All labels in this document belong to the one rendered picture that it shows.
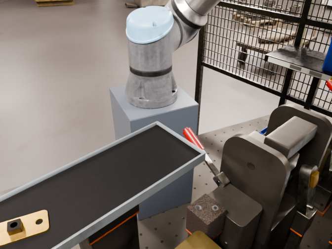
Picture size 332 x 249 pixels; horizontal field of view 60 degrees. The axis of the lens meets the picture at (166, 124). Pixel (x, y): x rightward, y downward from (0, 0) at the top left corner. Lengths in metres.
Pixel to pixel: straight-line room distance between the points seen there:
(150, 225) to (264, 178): 0.53
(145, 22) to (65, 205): 0.44
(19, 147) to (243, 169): 2.28
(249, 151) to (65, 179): 0.32
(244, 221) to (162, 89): 0.39
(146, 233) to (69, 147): 1.64
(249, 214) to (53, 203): 0.33
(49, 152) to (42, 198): 2.03
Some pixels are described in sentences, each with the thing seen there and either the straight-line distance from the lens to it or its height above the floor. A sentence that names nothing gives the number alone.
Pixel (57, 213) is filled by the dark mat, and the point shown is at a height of 1.16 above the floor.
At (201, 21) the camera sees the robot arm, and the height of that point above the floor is 1.29.
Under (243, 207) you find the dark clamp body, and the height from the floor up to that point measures 1.08.
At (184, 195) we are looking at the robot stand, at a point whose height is 0.75.
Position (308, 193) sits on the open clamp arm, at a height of 1.05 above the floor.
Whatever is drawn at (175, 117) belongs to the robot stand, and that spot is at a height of 1.08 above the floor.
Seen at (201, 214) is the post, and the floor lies 1.10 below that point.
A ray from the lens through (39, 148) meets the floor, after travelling 2.59.
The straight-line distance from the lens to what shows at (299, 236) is 0.77.
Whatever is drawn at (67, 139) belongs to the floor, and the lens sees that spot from 2.61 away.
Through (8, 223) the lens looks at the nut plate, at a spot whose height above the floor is 1.17.
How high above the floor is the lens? 1.50
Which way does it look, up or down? 35 degrees down
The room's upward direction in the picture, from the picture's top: straight up
